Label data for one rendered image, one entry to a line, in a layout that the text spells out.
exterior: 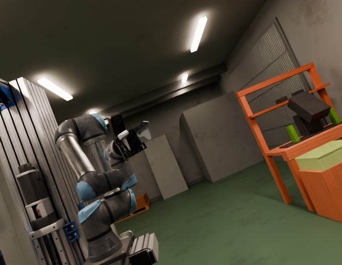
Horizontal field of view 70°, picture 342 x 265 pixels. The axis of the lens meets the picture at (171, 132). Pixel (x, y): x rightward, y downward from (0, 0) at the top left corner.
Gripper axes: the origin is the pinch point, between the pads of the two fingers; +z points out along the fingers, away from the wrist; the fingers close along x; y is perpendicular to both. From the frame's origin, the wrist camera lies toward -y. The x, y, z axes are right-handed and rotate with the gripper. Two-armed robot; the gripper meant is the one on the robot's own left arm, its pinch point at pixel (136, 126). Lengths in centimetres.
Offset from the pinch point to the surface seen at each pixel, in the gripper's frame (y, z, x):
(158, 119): -61, -700, -405
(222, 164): 170, -535, -430
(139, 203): 148, -682, -187
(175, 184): 162, -669, -322
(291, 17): -63, -150, -417
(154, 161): 63, -704, -310
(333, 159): 114, -85, -215
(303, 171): 120, -119, -208
